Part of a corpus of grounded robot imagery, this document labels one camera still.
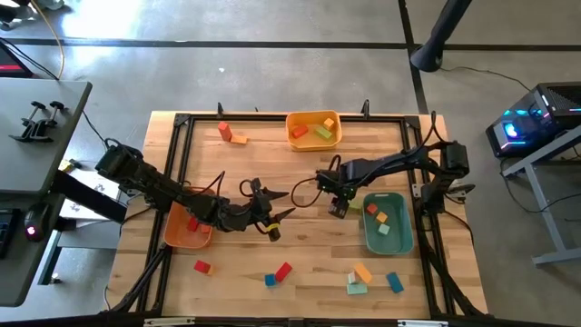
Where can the black frame clamp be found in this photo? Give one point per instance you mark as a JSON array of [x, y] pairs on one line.
[[220, 110], [365, 108]]

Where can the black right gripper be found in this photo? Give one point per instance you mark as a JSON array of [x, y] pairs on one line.
[[346, 186]]

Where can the teal plastic bin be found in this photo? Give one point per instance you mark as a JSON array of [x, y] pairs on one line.
[[395, 240]]

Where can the grey desk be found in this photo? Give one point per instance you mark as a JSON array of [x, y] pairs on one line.
[[45, 159]]

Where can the black stand pole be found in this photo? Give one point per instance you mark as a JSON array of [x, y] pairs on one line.
[[436, 41]]

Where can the black desk clamp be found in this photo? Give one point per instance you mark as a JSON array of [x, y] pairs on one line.
[[57, 105], [37, 105]]

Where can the silver aluminium bracket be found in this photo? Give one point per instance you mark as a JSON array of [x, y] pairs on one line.
[[168, 321], [422, 323], [418, 190]]

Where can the green long wooden block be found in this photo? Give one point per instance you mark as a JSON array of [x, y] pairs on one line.
[[356, 205]]

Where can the light teal flat block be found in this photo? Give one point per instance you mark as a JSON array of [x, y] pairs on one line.
[[357, 289]]

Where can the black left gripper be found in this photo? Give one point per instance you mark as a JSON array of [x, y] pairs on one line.
[[245, 215]]

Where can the black aluminium table frame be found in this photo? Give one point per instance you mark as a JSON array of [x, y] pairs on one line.
[[254, 118]]

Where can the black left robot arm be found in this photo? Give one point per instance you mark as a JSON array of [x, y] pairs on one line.
[[150, 181]]

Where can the small red wooden cube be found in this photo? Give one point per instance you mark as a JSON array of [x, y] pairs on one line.
[[371, 209]]

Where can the yellow tag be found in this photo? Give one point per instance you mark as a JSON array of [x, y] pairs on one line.
[[66, 165]]

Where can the white paper sheet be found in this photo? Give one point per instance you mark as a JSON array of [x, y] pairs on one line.
[[95, 186]]

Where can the yellow plastic bin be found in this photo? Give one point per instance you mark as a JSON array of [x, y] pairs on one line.
[[313, 144]]

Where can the orange plastic bin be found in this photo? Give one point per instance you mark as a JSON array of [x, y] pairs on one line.
[[181, 236]]

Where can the yellow-orange long wooden block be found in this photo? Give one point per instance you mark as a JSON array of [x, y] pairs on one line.
[[363, 273]]

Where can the black desk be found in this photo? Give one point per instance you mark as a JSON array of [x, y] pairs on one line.
[[22, 281]]

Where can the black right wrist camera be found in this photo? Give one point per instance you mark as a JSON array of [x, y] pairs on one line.
[[324, 179]]

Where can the blue wooden block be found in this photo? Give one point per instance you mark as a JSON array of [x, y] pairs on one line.
[[270, 280], [395, 282]]

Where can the monitor with red screen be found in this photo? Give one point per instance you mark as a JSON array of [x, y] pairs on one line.
[[11, 68]]

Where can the yellow tape label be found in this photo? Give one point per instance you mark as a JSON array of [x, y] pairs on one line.
[[272, 225]]

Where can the black computer mouse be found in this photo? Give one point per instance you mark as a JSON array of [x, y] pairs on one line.
[[36, 218]]

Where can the yellow wooden cube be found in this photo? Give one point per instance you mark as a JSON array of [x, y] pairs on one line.
[[328, 123]]

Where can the green short wooden block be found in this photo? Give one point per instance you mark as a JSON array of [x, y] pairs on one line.
[[323, 132]]

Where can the grey metal table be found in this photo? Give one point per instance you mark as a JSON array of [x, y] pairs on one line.
[[544, 213]]

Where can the red long wooden block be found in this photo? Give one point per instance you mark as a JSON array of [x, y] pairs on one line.
[[283, 271]]

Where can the small orange wooden cube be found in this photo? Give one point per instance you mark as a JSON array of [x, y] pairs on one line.
[[381, 217]]

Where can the black desk support bar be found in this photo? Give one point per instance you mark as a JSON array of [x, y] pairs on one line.
[[86, 195]]

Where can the light teal wooden cube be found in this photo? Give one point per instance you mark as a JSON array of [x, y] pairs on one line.
[[384, 229]]

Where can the black keyboard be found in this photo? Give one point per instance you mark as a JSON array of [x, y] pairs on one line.
[[6, 234]]

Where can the white small wooden block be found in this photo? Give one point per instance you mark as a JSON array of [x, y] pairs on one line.
[[351, 278]]

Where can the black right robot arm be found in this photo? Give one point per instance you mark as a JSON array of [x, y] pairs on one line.
[[395, 163]]

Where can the computer tower with lights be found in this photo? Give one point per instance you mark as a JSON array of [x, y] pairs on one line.
[[544, 118]]

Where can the orange-red wooden block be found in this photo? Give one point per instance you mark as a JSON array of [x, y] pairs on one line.
[[224, 131]]

